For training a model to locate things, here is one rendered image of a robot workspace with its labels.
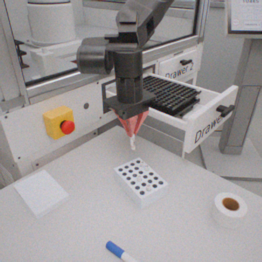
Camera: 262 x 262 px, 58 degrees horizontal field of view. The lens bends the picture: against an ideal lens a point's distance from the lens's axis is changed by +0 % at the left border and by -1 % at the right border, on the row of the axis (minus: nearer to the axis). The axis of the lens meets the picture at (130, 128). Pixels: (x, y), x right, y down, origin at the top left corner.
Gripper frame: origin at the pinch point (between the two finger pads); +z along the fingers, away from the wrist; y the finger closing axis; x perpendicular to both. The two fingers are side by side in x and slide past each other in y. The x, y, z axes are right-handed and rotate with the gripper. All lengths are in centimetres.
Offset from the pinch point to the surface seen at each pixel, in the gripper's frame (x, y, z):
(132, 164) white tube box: -2.0, -1.3, 12.0
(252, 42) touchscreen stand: -34, -120, 6
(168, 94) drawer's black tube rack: -12.0, -24.8, 2.2
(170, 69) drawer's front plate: -31, -46, 4
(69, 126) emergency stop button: -16.2, 8.7, 2.3
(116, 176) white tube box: -1.7, 4.3, 13.0
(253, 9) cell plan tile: -35, -115, -12
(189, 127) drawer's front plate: 5.9, -14.0, 1.7
